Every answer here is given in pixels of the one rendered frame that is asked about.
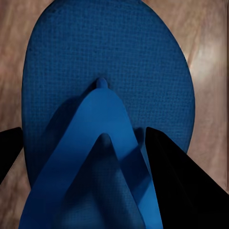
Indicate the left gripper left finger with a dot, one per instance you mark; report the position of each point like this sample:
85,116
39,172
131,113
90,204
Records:
11,143

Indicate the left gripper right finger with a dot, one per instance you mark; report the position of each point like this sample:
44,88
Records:
187,197

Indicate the sandal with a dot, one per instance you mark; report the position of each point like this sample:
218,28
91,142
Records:
96,74

